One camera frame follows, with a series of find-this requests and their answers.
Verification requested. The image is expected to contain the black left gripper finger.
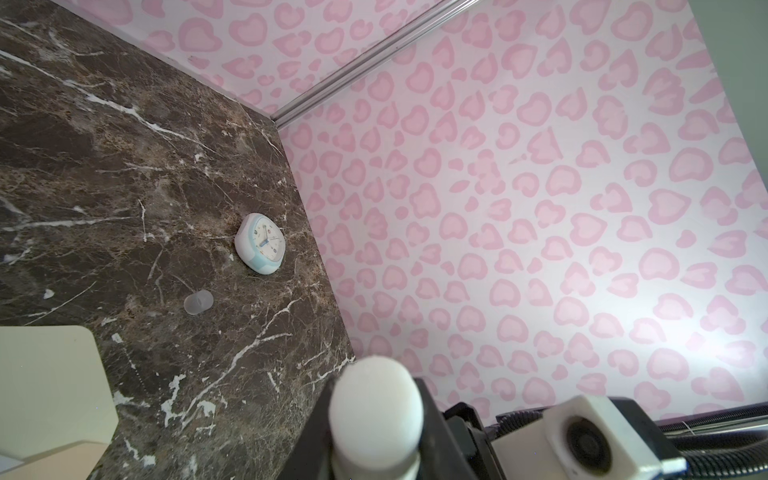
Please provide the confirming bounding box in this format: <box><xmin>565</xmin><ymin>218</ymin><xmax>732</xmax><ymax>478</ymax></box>
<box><xmin>276</xmin><ymin>377</ymin><xmax>476</xmax><ymax>480</ymax></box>

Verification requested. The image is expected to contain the white glue stick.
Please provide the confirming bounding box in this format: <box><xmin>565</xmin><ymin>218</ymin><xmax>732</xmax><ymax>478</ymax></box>
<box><xmin>328</xmin><ymin>356</ymin><xmax>424</xmax><ymax>480</ymax></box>

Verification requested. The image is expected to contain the beige envelope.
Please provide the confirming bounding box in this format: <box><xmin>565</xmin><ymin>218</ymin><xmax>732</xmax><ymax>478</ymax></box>
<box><xmin>1</xmin><ymin>326</ymin><xmax>118</xmax><ymax>479</ymax></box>

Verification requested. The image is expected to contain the white round clock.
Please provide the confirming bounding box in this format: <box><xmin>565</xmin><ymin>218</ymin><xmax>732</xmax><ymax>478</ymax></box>
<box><xmin>234</xmin><ymin>213</ymin><xmax>286</xmax><ymax>275</ymax></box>

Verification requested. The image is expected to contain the clear glue stick cap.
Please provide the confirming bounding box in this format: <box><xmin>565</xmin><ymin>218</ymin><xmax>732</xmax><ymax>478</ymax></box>
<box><xmin>183</xmin><ymin>289</ymin><xmax>214</xmax><ymax>315</ymax></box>

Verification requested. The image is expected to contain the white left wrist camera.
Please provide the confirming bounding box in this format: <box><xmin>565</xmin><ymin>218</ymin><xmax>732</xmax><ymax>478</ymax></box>
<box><xmin>491</xmin><ymin>396</ymin><xmax>688</xmax><ymax>480</ymax></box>

